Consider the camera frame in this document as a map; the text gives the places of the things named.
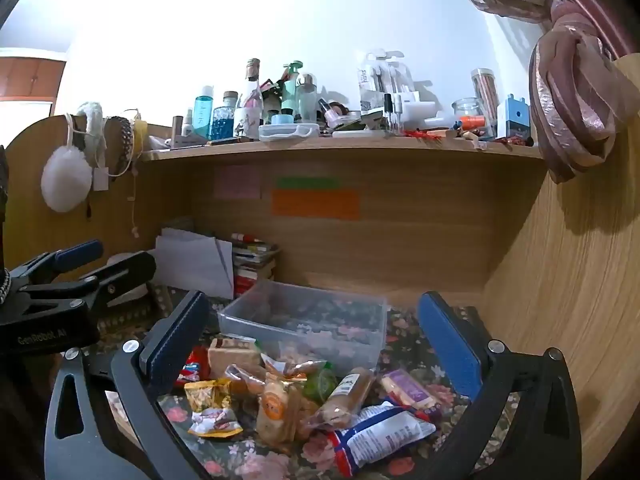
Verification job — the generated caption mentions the clear plastic container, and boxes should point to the clear plastic container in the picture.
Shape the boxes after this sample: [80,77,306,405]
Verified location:
[217,279,390,378]

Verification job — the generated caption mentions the small white red packet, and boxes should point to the small white red packet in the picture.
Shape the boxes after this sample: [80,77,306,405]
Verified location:
[187,407,244,438]

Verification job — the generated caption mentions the white paper sheets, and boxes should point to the white paper sheets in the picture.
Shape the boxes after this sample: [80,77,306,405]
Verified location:
[154,227,236,301]

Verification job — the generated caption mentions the white box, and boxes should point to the white box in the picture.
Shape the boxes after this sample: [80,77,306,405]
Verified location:
[400,101,437,121]

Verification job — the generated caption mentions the small glass vials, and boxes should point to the small glass vials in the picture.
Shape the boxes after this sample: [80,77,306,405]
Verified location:
[382,92,405,136]

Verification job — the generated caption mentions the pink curtain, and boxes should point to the pink curtain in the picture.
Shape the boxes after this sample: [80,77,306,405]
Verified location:
[430,0,640,186]

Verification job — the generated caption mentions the clear packaged brush set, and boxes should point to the clear packaged brush set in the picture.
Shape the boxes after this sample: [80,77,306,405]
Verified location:
[357,50,416,116]

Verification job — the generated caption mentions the blue white snack packet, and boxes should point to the blue white snack packet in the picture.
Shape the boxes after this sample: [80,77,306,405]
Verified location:
[320,402,438,478]

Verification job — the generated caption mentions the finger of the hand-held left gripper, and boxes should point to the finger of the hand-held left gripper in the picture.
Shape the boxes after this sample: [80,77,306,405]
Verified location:
[11,239,105,287]
[22,251,158,312]

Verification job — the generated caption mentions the clear lidded plastic box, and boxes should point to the clear lidded plastic box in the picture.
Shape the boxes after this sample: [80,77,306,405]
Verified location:
[258,122,320,142]

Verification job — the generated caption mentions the tall clear glass bottle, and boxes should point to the tall clear glass bottle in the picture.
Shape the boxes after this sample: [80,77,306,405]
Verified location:
[242,58,264,126]

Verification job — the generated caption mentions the pink paper note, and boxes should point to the pink paper note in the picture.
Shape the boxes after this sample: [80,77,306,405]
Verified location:
[214,165,262,201]

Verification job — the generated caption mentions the wooden cabinet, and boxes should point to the wooden cabinet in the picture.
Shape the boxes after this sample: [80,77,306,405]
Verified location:
[0,47,67,103]

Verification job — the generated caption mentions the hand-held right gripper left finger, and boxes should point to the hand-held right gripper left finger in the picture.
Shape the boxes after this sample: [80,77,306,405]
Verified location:
[44,289,211,480]

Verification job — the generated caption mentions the red candy packet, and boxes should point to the red candy packet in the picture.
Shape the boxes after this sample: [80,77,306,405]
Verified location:
[175,346,211,387]

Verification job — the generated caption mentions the purple snack packet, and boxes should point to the purple snack packet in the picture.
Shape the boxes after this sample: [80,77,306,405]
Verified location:
[380,369,443,418]

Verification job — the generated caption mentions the blue glass bottle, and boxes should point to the blue glass bottle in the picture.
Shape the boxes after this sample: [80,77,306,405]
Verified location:
[211,91,239,141]

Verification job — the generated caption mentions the white fluffy pompom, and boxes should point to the white fluffy pompom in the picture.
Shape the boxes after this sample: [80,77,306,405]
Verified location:
[40,101,107,213]

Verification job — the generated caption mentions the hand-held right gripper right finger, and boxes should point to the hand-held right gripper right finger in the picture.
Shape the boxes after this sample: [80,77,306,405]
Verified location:
[417,290,585,480]

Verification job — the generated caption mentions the frosted clear bottle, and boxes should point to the frosted clear bottle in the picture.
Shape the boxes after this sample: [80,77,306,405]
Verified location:
[296,74,319,123]

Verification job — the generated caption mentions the yellow gold snack packet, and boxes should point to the yellow gold snack packet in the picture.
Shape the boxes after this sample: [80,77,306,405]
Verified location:
[184,379,233,413]

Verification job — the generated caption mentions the brown square cake packet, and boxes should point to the brown square cake packet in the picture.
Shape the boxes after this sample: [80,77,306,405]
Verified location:
[207,337,263,381]

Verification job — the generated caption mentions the floral tablecloth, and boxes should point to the floral tablecloth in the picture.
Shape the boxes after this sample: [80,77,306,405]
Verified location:
[95,285,523,480]

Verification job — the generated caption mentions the orange paper note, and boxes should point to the orange paper note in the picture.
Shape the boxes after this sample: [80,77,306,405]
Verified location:
[271,189,361,221]

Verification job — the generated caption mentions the clear tube of pencils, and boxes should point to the clear tube of pencils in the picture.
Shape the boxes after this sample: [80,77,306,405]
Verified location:
[470,68,501,138]

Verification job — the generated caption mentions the green pump bottle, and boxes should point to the green pump bottle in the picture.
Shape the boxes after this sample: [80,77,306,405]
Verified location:
[281,60,304,116]

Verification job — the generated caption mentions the long brown bread packet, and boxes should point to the long brown bread packet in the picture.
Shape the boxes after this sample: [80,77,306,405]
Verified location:
[310,366,376,428]

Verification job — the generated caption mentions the green paper note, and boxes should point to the green paper note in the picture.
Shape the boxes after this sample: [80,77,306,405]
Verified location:
[276,176,341,191]

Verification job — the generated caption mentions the glass jar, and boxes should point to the glass jar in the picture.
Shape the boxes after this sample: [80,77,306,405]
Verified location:
[452,98,485,131]

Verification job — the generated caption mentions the blue pencil sharpener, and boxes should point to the blue pencil sharpener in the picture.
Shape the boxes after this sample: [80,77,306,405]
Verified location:
[497,94,531,141]

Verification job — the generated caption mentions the pink nail polish bottle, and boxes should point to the pink nail polish bottle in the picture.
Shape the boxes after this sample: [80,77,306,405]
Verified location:
[320,100,343,128]

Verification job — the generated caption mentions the stack of books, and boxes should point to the stack of books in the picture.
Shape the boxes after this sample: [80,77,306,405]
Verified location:
[231,234,281,297]

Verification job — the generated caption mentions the teal liquid bottle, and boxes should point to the teal liquid bottle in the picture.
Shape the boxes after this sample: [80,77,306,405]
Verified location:
[192,85,215,140]

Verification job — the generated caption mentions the clear packet of pastries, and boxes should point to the clear packet of pastries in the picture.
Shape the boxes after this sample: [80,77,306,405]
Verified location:
[224,362,266,396]

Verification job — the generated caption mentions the dark beaded headband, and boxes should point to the dark beaded headband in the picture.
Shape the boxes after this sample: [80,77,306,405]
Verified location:
[104,116,137,178]

